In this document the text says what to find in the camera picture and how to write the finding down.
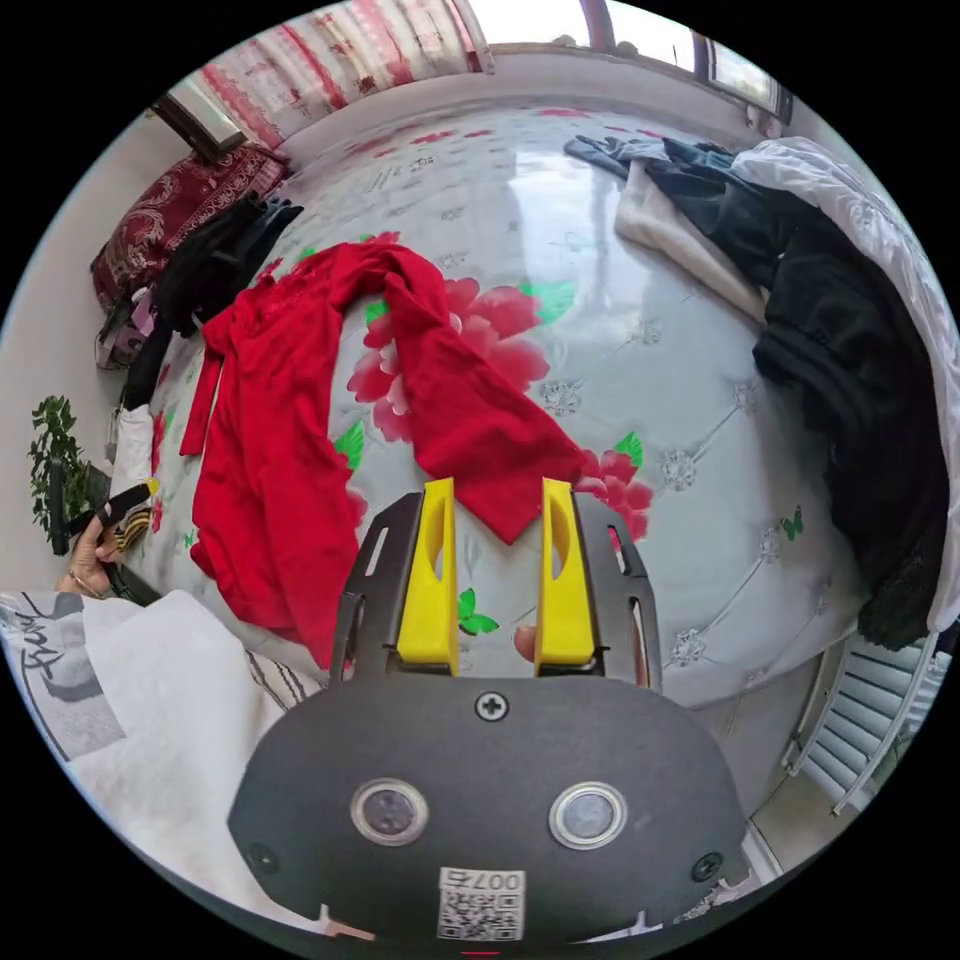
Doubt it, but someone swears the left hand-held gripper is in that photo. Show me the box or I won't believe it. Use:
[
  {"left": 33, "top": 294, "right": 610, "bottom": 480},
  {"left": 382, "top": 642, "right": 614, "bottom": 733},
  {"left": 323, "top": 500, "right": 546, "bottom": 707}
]
[{"left": 69, "top": 479, "right": 163, "bottom": 607}]

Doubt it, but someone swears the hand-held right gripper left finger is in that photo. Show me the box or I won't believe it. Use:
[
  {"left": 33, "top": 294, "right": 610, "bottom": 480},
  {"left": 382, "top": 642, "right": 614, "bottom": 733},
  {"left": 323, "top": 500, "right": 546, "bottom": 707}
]
[{"left": 396, "top": 476, "right": 461, "bottom": 670}]

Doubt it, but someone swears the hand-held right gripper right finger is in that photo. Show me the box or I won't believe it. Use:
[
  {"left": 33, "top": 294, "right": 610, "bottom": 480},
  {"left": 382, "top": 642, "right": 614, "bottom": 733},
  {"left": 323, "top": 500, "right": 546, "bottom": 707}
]
[{"left": 533, "top": 476, "right": 595, "bottom": 669}]

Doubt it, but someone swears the red long sleeve shirt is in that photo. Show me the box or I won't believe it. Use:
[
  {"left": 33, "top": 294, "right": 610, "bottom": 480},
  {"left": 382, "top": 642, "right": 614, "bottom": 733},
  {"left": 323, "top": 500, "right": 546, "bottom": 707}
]
[{"left": 179, "top": 232, "right": 591, "bottom": 671}]

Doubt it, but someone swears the person's left hand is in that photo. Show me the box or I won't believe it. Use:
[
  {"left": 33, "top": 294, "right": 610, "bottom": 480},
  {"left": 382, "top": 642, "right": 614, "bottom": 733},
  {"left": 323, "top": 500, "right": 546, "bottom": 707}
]
[{"left": 58, "top": 517, "right": 126, "bottom": 600}]

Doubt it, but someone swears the green plant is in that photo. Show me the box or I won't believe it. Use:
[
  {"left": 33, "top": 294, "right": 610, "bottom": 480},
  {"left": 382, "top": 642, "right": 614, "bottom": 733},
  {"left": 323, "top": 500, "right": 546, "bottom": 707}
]
[{"left": 28, "top": 395, "right": 93, "bottom": 543}]

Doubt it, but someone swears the person's body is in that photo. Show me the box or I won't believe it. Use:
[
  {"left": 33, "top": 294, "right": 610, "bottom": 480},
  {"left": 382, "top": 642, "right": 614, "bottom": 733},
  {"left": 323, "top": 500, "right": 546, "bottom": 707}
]
[{"left": 0, "top": 588, "right": 333, "bottom": 830}]

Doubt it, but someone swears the bed with floral sheet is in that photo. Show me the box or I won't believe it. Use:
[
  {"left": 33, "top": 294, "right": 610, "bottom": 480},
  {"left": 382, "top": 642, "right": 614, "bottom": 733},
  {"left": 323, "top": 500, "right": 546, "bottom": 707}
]
[{"left": 112, "top": 97, "right": 901, "bottom": 714}]

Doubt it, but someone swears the dark red patterned cushion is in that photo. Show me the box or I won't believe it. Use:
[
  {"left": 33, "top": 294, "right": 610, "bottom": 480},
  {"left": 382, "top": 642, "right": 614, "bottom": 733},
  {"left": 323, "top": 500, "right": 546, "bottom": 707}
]
[{"left": 89, "top": 146, "right": 292, "bottom": 310}]

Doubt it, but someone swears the white radiator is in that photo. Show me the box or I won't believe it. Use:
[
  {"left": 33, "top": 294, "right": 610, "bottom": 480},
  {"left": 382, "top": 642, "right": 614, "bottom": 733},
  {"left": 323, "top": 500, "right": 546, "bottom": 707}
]
[{"left": 781, "top": 633, "right": 955, "bottom": 817}]

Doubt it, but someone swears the pile of black and white clothes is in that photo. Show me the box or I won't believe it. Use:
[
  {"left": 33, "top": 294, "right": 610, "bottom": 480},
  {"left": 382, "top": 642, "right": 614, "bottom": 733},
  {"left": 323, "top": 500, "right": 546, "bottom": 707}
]
[{"left": 563, "top": 134, "right": 952, "bottom": 652}]

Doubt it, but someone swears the red and white curtain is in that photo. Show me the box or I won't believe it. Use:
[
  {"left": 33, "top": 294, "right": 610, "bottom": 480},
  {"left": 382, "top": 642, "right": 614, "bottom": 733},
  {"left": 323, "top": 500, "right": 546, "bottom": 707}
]
[{"left": 200, "top": 0, "right": 493, "bottom": 155}]

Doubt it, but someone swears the white quilt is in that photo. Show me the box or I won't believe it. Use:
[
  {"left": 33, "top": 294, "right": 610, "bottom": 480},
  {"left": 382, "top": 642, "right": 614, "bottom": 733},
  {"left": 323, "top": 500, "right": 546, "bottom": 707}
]
[{"left": 731, "top": 137, "right": 960, "bottom": 633}]

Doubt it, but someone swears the window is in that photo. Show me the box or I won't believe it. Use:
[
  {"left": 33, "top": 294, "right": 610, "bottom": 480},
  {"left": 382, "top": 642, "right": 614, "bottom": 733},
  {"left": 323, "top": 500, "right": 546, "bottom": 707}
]
[{"left": 468, "top": 0, "right": 796, "bottom": 125}]

